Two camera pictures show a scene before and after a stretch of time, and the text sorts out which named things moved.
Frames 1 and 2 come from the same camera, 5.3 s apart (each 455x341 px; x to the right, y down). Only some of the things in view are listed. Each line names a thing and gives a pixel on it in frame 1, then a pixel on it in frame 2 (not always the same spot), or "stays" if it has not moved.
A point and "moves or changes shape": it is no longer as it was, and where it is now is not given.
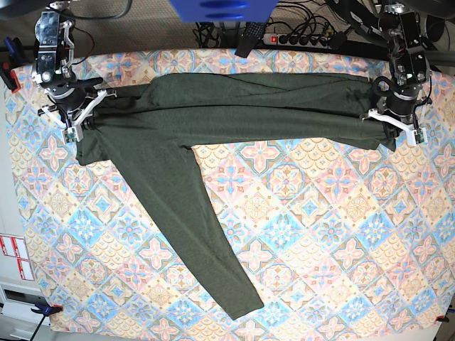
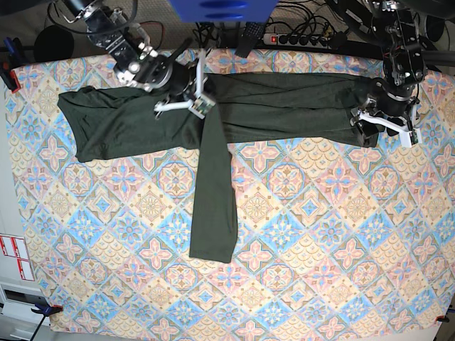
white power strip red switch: (306, 40) stays
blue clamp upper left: (15, 60) stays
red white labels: (15, 246) stays
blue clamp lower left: (45, 310) stays
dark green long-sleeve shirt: (151, 126) moves or changes shape
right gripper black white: (74, 102) -> (185, 84)
